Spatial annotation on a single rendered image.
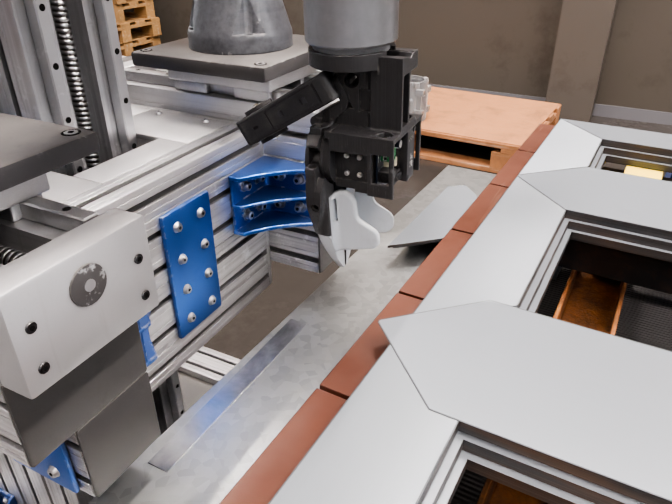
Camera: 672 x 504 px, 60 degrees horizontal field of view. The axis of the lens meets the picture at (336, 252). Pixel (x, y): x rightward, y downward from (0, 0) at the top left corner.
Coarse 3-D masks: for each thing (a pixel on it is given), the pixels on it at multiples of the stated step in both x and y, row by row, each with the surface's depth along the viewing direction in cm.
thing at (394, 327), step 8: (384, 320) 59; (392, 320) 59; (400, 320) 59; (408, 320) 59; (384, 328) 58; (392, 328) 58; (400, 328) 58; (392, 336) 57; (400, 336) 57; (392, 344) 56
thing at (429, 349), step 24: (432, 312) 60; (456, 312) 60; (480, 312) 60; (408, 336) 57; (432, 336) 57; (456, 336) 57; (408, 360) 54; (432, 360) 54; (456, 360) 54; (432, 384) 51
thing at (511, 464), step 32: (608, 160) 106; (640, 160) 104; (576, 224) 81; (608, 224) 79; (544, 256) 72; (544, 288) 68; (448, 448) 46; (480, 448) 47; (512, 448) 46; (448, 480) 45; (512, 480) 46; (544, 480) 45; (576, 480) 44; (608, 480) 43
